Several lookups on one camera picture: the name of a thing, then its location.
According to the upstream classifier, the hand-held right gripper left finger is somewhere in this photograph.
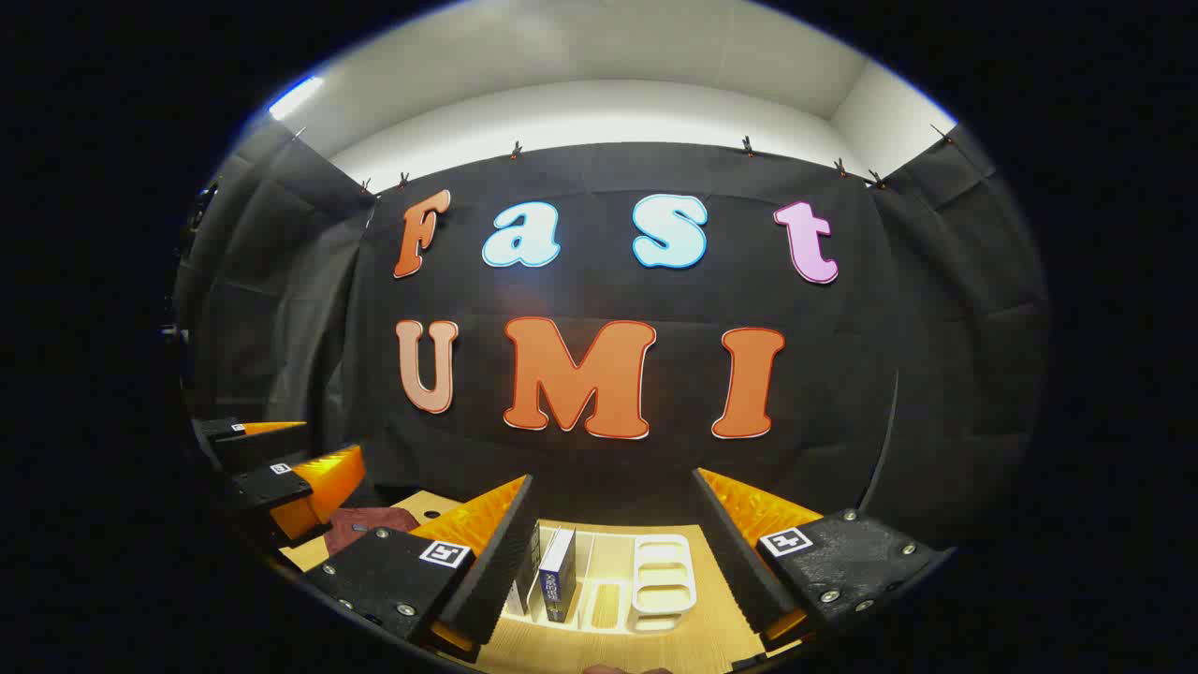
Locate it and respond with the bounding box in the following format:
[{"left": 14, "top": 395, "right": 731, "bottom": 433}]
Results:
[{"left": 301, "top": 473, "right": 540, "bottom": 666}]

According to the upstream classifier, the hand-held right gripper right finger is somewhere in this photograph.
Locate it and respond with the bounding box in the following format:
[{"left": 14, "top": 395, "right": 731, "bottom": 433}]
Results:
[{"left": 691, "top": 466, "right": 957, "bottom": 656}]

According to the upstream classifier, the white spine book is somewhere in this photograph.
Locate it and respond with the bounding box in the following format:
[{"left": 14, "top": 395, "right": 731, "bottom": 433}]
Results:
[{"left": 510, "top": 524, "right": 543, "bottom": 617}]

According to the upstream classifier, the blue spine book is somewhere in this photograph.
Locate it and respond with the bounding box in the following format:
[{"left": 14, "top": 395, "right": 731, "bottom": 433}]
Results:
[{"left": 537, "top": 527, "right": 577, "bottom": 624}]

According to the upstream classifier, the cream bookshelf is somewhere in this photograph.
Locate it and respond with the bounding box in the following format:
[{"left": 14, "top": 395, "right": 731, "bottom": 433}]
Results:
[{"left": 505, "top": 524, "right": 699, "bottom": 635}]

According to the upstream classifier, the maroon schoolbag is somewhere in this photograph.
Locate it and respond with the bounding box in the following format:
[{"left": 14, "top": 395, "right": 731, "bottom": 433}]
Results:
[{"left": 326, "top": 506, "right": 419, "bottom": 555}]

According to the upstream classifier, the row of small cloth clamps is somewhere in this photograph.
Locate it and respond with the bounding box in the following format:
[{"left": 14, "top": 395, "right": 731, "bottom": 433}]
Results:
[{"left": 290, "top": 122, "right": 956, "bottom": 193}]

